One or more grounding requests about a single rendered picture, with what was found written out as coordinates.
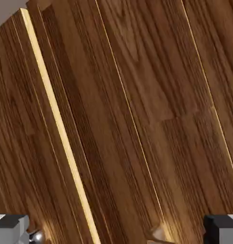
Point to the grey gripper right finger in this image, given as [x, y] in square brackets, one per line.
[223, 228]

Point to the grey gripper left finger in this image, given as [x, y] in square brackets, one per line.
[7, 226]

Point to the dark wood cabinet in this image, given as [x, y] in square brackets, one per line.
[51, 103]

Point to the dark wood cabinet door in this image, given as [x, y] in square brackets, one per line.
[146, 95]
[19, 133]

